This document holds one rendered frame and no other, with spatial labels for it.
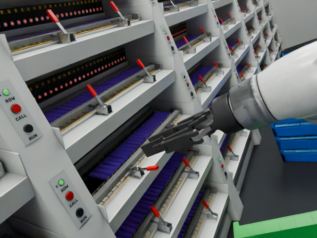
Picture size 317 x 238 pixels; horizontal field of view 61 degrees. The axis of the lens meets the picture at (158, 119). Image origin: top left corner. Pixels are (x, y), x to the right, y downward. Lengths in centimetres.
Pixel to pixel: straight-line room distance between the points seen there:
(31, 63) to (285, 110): 49
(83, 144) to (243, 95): 37
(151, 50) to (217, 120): 65
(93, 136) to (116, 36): 33
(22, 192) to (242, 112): 41
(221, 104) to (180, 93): 61
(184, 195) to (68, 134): 50
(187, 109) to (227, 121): 62
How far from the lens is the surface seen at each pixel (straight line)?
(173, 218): 91
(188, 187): 102
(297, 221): 100
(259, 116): 47
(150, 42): 108
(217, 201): 124
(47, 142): 58
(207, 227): 114
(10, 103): 56
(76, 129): 68
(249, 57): 243
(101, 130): 69
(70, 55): 70
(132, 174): 78
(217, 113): 49
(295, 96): 45
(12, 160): 56
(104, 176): 78
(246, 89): 47
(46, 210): 59
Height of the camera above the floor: 87
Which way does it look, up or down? 14 degrees down
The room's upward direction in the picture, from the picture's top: 25 degrees counter-clockwise
